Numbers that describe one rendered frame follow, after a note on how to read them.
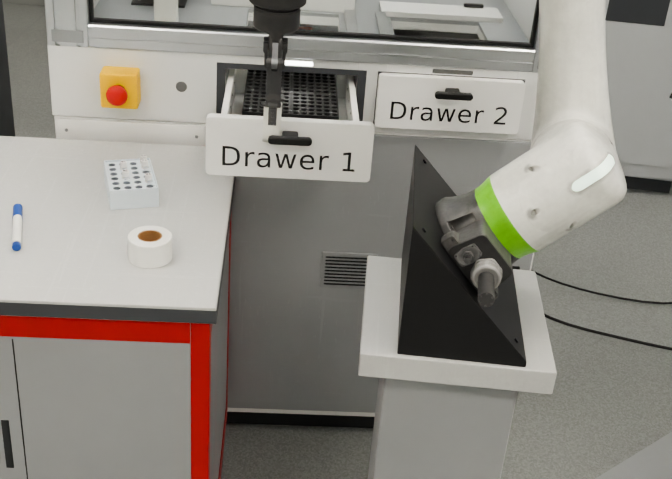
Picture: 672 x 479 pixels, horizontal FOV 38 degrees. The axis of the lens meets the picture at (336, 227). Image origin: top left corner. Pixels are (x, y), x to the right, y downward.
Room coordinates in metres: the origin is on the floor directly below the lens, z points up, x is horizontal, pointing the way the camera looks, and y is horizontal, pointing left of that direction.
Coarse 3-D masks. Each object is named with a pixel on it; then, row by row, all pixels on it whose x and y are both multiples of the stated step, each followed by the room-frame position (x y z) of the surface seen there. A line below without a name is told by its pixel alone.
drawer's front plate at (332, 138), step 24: (216, 120) 1.56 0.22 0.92; (240, 120) 1.56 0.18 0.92; (288, 120) 1.57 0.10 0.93; (312, 120) 1.58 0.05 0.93; (336, 120) 1.59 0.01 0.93; (216, 144) 1.56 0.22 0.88; (240, 144) 1.56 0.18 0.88; (264, 144) 1.56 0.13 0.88; (312, 144) 1.57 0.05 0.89; (336, 144) 1.57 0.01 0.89; (360, 144) 1.57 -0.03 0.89; (216, 168) 1.56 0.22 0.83; (240, 168) 1.56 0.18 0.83; (264, 168) 1.56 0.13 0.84; (288, 168) 1.57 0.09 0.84; (336, 168) 1.57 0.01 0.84; (360, 168) 1.57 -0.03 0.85
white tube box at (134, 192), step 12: (108, 168) 1.60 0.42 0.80; (132, 168) 1.61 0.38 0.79; (108, 180) 1.54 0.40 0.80; (120, 180) 1.55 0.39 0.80; (132, 180) 1.56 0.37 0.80; (144, 180) 1.56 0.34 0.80; (108, 192) 1.53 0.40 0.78; (120, 192) 1.51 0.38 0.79; (132, 192) 1.52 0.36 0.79; (144, 192) 1.52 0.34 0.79; (156, 192) 1.53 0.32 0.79; (120, 204) 1.51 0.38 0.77; (132, 204) 1.52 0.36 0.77; (144, 204) 1.52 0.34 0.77; (156, 204) 1.53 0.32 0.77
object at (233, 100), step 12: (240, 72) 1.91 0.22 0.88; (228, 84) 1.80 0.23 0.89; (240, 84) 1.91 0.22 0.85; (336, 84) 1.92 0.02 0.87; (348, 84) 1.87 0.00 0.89; (228, 96) 1.74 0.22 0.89; (240, 96) 1.89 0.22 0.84; (348, 96) 1.84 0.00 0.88; (228, 108) 1.69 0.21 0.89; (240, 108) 1.83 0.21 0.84; (348, 108) 1.81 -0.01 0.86; (348, 120) 1.79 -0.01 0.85
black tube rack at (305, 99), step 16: (256, 80) 1.82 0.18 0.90; (288, 80) 1.84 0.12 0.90; (304, 80) 1.85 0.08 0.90; (320, 80) 1.85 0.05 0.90; (256, 96) 1.75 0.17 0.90; (288, 96) 1.75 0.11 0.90; (304, 96) 1.76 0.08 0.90; (320, 96) 1.77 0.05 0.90; (336, 96) 1.77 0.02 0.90; (336, 112) 1.69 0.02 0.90
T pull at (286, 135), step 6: (282, 132) 1.56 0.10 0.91; (288, 132) 1.56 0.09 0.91; (294, 132) 1.56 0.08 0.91; (270, 138) 1.53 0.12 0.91; (276, 138) 1.53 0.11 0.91; (282, 138) 1.53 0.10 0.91; (288, 138) 1.53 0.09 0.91; (294, 138) 1.53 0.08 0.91; (300, 138) 1.53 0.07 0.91; (306, 138) 1.54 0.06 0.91; (276, 144) 1.53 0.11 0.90; (282, 144) 1.53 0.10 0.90; (288, 144) 1.53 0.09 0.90; (294, 144) 1.53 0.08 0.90; (300, 144) 1.53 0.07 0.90; (306, 144) 1.53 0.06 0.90
